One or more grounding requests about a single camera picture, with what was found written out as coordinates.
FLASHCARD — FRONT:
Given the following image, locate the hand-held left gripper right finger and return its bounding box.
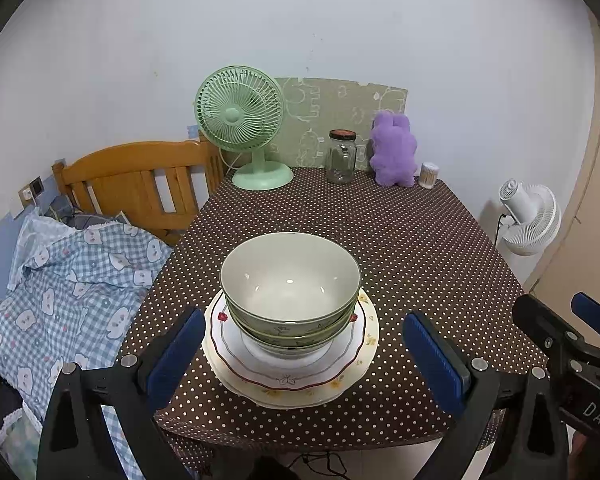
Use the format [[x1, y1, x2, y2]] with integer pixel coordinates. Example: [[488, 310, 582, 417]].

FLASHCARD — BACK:
[[402, 310, 571, 480]]

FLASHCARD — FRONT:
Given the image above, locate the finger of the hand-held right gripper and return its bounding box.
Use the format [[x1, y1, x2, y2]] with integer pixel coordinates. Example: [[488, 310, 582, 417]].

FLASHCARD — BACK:
[[511, 294, 588, 361], [571, 292, 600, 343]]

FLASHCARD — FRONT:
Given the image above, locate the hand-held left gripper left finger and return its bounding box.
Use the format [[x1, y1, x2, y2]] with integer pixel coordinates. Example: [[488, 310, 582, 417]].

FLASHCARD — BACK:
[[36, 305, 207, 480]]

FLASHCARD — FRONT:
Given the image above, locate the large yellow-flowered plate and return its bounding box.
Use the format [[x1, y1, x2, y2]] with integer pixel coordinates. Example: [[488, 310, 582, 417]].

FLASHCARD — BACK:
[[203, 287, 381, 409]]

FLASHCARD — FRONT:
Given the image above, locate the white plate with pink rim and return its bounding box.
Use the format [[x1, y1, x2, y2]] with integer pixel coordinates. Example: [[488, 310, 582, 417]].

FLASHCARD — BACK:
[[211, 294, 368, 392]]

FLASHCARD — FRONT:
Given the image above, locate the small green ceramic bowl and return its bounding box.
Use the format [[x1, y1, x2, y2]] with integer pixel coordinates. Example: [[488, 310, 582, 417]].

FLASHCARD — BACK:
[[219, 232, 362, 325]]

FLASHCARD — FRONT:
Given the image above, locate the white standing fan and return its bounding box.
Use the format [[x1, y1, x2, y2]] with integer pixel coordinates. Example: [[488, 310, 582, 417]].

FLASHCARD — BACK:
[[495, 178, 562, 257]]

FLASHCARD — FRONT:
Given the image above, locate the beige door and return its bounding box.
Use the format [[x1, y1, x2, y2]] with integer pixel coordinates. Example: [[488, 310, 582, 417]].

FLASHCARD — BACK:
[[530, 10, 600, 331]]

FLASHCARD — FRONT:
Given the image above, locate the brown polka dot tablecloth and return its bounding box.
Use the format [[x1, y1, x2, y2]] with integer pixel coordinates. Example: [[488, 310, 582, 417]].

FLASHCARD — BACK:
[[116, 166, 551, 471]]

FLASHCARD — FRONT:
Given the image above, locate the blue checkered blanket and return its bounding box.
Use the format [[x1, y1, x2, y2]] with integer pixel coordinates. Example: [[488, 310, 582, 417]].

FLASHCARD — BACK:
[[0, 207, 173, 480]]

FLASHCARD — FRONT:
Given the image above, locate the toothpick container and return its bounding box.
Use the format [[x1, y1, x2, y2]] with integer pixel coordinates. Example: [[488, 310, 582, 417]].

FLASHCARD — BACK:
[[419, 161, 439, 190]]

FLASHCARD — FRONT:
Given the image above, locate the purple plush toy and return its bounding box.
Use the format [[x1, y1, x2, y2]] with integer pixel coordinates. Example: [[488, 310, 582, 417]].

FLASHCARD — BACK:
[[369, 110, 418, 188]]

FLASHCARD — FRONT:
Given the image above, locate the glass jar with brown lid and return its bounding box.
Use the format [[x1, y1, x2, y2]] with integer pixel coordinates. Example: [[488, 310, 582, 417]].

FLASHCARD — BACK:
[[326, 129, 357, 185]]

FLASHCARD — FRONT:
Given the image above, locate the green desk fan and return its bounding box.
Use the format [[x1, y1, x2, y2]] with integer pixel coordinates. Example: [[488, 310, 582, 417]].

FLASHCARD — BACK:
[[195, 65, 294, 191]]

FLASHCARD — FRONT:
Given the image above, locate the black floor cable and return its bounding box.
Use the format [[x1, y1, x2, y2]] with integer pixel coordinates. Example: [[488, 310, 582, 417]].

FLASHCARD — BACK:
[[285, 451, 353, 477]]

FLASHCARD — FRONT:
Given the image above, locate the green patterned wall sheet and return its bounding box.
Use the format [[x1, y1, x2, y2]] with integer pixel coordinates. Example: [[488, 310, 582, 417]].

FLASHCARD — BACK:
[[272, 76, 409, 171]]

